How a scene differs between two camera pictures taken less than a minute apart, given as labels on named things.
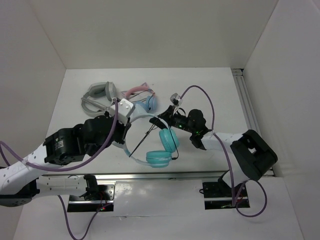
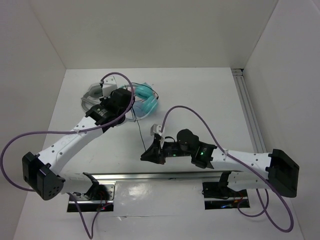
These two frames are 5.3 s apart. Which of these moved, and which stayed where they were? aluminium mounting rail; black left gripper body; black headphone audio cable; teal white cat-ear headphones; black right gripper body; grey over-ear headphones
Moved: black right gripper body; black left gripper body; black headphone audio cable; teal white cat-ear headphones
Stayed: grey over-ear headphones; aluminium mounting rail
